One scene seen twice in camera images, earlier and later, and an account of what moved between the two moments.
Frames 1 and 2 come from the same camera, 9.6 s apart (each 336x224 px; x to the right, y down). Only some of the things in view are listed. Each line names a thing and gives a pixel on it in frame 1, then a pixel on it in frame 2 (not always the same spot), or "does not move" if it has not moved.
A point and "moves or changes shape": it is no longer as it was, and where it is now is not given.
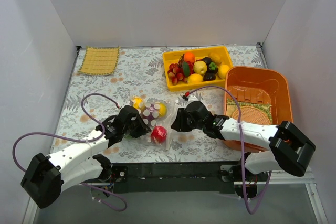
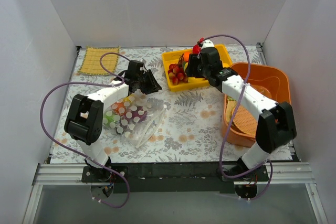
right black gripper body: (181, 118) to (192, 64)
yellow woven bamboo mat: (100, 61) does not move
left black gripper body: (139, 125) to (144, 81)
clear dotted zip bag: (157, 114) moves or changes shape
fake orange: (189, 56) does not move
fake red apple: (158, 134) to (196, 49)
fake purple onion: (150, 114) moves or changes shape
